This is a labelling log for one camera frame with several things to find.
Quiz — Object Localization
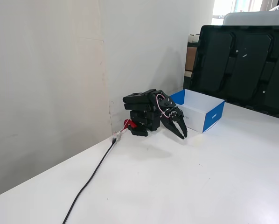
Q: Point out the blue and white cardboard box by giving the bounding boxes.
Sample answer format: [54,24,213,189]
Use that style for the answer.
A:
[169,88,226,134]

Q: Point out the white and pink servo cable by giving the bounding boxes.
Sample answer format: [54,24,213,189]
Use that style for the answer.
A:
[155,93,171,119]

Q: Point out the white plastic bin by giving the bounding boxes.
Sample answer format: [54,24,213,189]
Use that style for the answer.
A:
[223,9,279,27]

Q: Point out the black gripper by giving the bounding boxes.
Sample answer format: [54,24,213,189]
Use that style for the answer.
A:
[156,92,188,140]

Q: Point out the white taped wire connector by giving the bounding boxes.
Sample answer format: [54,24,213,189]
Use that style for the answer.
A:
[112,127,129,141]

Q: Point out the black power cable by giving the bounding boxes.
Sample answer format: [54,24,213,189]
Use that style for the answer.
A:
[62,137,117,224]

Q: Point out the dark shelf unit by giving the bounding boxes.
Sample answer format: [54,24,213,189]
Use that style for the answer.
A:
[183,41,199,91]

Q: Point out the black plastic tray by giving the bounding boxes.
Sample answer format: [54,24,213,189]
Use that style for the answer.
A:
[189,24,279,121]

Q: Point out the brown cardboard box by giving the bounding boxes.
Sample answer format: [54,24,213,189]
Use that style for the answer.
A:
[185,46,198,72]

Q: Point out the red clamp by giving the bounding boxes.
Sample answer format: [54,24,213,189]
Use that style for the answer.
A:
[123,119,138,130]

